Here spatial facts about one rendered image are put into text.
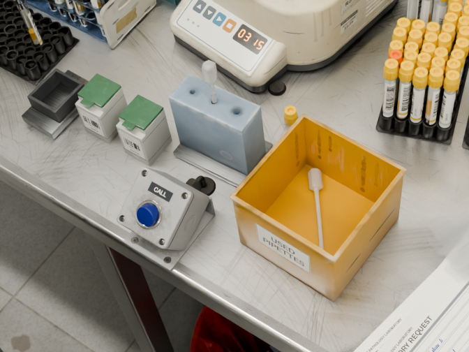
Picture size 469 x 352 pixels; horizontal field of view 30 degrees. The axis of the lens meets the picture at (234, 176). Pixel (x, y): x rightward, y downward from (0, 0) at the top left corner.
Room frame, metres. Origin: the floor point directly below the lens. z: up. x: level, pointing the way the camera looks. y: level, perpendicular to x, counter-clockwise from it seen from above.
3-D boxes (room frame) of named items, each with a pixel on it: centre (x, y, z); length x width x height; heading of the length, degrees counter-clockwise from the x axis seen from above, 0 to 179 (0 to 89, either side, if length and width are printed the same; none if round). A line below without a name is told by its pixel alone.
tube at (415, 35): (0.66, -0.23, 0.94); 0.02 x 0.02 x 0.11
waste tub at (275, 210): (0.49, -0.08, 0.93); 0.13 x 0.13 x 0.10; 44
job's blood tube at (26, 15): (0.84, 0.23, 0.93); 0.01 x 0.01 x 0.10
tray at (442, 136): (0.68, -0.26, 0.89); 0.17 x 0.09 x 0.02; 154
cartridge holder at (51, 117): (0.74, 0.20, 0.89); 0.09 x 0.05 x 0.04; 136
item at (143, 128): (0.65, 0.10, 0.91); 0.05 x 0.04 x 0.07; 137
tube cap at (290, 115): (0.66, -0.08, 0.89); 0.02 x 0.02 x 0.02
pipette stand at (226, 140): (0.62, 0.01, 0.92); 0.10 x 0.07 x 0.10; 49
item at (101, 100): (0.70, 0.15, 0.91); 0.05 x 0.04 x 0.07; 137
